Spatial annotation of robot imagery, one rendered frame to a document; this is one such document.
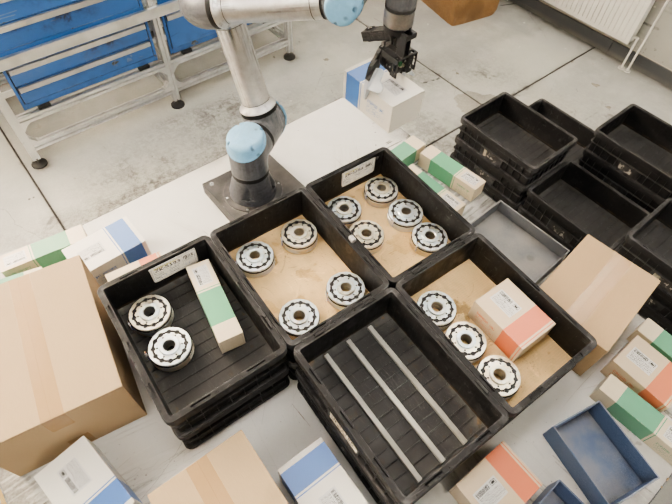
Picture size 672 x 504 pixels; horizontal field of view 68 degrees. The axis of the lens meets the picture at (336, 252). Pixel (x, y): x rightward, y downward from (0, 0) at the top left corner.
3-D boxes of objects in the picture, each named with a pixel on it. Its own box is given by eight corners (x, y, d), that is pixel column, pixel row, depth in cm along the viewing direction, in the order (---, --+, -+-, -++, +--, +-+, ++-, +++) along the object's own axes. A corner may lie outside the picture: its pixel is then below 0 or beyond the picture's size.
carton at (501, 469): (486, 537, 113) (495, 533, 107) (448, 491, 118) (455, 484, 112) (531, 490, 119) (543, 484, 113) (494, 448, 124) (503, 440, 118)
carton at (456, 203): (397, 183, 175) (400, 171, 170) (409, 175, 178) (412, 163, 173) (449, 225, 165) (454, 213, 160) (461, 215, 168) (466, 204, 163)
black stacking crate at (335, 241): (215, 258, 141) (208, 234, 132) (303, 213, 152) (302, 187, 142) (292, 368, 123) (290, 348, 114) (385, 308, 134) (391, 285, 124)
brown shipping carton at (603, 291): (565, 264, 157) (588, 233, 144) (630, 309, 149) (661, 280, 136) (511, 323, 145) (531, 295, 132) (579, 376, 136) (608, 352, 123)
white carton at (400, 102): (342, 96, 148) (343, 70, 140) (372, 81, 152) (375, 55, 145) (388, 133, 139) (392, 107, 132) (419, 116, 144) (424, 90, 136)
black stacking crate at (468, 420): (293, 369, 123) (291, 350, 113) (386, 309, 133) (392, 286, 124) (396, 517, 105) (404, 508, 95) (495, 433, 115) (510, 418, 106)
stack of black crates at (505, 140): (438, 188, 250) (459, 116, 214) (478, 163, 262) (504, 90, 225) (500, 239, 233) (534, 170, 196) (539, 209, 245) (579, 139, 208)
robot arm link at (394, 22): (378, 5, 120) (402, -6, 123) (376, 23, 124) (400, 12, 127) (399, 19, 117) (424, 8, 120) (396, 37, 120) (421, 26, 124)
